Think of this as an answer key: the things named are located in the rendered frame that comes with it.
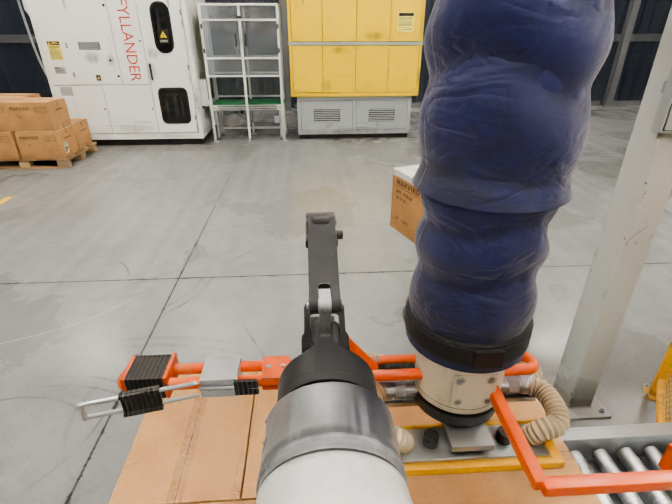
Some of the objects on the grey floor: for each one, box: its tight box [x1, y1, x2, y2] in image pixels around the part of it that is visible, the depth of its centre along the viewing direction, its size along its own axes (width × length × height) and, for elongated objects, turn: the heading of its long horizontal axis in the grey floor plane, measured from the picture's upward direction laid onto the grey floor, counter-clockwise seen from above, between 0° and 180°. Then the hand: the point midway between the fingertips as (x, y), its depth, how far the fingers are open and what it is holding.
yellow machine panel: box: [287, 0, 426, 139], centre depth 766 cm, size 222×91×248 cm, turn 94°
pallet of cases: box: [0, 93, 99, 169], centre depth 642 cm, size 121×103×90 cm
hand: (321, 275), depth 49 cm, fingers open, 13 cm apart
